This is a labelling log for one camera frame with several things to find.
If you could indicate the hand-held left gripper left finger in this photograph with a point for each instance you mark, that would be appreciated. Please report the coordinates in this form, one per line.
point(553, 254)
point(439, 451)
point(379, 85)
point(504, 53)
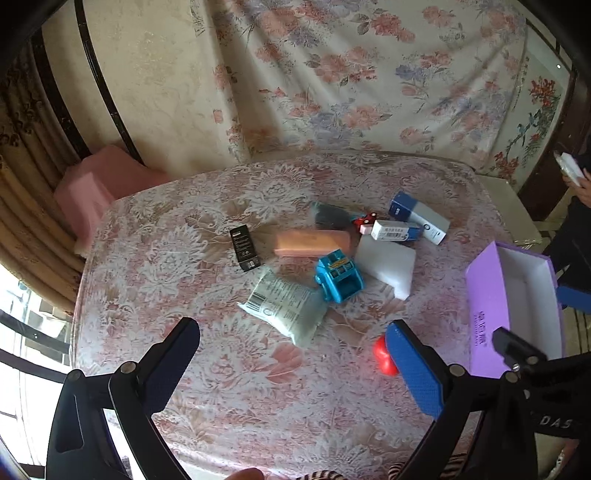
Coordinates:
point(171, 364)

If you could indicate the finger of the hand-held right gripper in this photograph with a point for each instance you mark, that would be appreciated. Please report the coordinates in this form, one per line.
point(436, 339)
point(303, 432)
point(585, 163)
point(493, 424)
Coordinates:
point(575, 296)
point(517, 344)

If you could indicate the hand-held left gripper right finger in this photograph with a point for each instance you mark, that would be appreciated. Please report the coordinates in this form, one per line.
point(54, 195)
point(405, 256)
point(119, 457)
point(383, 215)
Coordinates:
point(415, 369)

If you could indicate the red heart-shaped toy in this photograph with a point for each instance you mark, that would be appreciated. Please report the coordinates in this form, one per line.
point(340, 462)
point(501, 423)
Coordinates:
point(381, 355)

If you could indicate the purple cardboard box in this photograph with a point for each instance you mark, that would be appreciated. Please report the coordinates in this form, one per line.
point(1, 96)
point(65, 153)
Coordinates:
point(485, 314)

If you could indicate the white foam sponge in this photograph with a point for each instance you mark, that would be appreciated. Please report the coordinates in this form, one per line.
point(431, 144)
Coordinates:
point(383, 263)

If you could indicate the teal blue packet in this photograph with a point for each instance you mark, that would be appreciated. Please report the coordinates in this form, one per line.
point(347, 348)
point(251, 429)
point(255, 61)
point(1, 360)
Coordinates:
point(339, 279)

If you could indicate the wet wipes packet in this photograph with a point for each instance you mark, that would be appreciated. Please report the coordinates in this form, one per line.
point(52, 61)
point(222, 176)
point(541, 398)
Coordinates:
point(281, 304)

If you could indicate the small black box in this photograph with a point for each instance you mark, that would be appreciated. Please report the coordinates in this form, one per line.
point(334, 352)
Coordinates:
point(243, 247)

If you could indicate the small white and blue box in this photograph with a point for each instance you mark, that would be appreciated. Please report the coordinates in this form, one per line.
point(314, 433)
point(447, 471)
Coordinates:
point(392, 230)

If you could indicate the pink clear packet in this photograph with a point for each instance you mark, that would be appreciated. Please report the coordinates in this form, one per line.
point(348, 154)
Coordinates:
point(364, 229)

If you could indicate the blue and grey box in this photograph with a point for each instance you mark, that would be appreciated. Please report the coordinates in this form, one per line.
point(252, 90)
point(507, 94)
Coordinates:
point(429, 219)

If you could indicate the red toy car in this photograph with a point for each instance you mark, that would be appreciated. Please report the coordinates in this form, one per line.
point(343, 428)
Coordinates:
point(362, 220)

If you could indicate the orange sponge bar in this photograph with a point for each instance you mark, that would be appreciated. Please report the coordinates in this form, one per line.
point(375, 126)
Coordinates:
point(309, 242)

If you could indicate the dark clear-wrapped packet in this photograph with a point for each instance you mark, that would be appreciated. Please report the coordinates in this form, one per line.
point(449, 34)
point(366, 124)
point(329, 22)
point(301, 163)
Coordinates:
point(330, 214)

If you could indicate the pink floral lace tablecloth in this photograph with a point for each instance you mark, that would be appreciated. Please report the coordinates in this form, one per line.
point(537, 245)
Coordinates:
point(184, 277)

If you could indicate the white cabinet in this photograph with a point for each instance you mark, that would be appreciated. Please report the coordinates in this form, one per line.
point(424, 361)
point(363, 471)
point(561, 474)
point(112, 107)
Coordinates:
point(508, 207)

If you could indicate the striped clothing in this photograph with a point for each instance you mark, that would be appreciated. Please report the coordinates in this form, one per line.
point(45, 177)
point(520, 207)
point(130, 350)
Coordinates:
point(332, 474)

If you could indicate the black window railing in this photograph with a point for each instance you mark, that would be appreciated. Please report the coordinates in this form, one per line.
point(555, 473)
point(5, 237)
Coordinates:
point(27, 367)

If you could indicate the painted flower panel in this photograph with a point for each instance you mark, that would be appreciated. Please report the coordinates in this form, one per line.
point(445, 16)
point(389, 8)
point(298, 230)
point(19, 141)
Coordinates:
point(531, 115)

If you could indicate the pink stool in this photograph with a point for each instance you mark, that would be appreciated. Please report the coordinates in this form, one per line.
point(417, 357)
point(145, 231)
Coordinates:
point(101, 184)

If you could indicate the beige patterned curtain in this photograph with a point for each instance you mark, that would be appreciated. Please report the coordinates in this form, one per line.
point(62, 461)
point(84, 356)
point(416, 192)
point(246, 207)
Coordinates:
point(27, 207)

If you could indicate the black metal bar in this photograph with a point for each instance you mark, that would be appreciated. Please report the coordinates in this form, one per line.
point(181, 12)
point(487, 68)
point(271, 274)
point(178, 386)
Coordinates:
point(104, 87)

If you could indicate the floral bed sheet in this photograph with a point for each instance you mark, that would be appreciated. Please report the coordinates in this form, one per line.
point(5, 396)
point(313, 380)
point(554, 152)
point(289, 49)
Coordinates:
point(369, 69)

